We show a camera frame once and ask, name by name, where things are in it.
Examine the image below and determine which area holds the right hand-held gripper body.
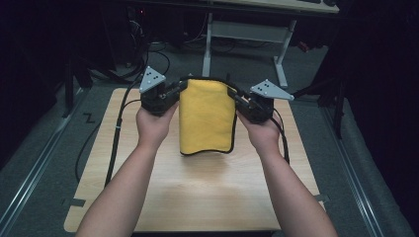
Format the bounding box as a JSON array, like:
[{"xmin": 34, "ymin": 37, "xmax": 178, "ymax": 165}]
[{"xmin": 243, "ymin": 78, "xmax": 295, "ymax": 124}]

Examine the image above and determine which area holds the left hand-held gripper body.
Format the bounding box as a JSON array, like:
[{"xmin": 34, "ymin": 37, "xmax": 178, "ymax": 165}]
[{"xmin": 137, "ymin": 65, "xmax": 172, "ymax": 117}]

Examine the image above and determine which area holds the yellow towel with black trim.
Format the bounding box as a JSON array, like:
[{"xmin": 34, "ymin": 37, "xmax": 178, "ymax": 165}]
[{"xmin": 178, "ymin": 76, "xmax": 239, "ymax": 156}]

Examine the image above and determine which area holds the person's right hand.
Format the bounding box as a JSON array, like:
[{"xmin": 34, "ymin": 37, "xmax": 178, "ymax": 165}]
[{"xmin": 236, "ymin": 110, "xmax": 284, "ymax": 156}]

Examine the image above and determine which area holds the person's left hand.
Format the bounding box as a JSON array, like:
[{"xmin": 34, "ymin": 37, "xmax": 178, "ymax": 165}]
[{"xmin": 135, "ymin": 101, "xmax": 179, "ymax": 151}]

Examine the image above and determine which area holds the dark metal stand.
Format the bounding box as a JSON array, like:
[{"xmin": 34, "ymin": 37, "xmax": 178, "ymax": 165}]
[{"xmin": 62, "ymin": 58, "xmax": 76, "ymax": 119}]

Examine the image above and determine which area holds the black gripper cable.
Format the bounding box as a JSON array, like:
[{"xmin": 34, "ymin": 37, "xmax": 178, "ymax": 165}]
[{"xmin": 270, "ymin": 108, "xmax": 292, "ymax": 165}]

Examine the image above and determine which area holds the thick black cable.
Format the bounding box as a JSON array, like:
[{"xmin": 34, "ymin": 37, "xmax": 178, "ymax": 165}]
[{"xmin": 104, "ymin": 70, "xmax": 148, "ymax": 189}]

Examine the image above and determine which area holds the desk with white frame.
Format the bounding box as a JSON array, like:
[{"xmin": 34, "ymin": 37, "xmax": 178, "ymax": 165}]
[{"xmin": 201, "ymin": 0, "xmax": 341, "ymax": 89}]

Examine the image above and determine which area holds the thin black cable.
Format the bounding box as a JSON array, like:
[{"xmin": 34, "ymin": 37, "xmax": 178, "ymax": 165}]
[{"xmin": 74, "ymin": 98, "xmax": 142, "ymax": 184}]

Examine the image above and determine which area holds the metal floor rail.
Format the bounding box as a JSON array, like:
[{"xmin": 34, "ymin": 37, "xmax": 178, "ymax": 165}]
[
  {"xmin": 320, "ymin": 107, "xmax": 387, "ymax": 237},
  {"xmin": 0, "ymin": 88, "xmax": 87, "ymax": 233}
]

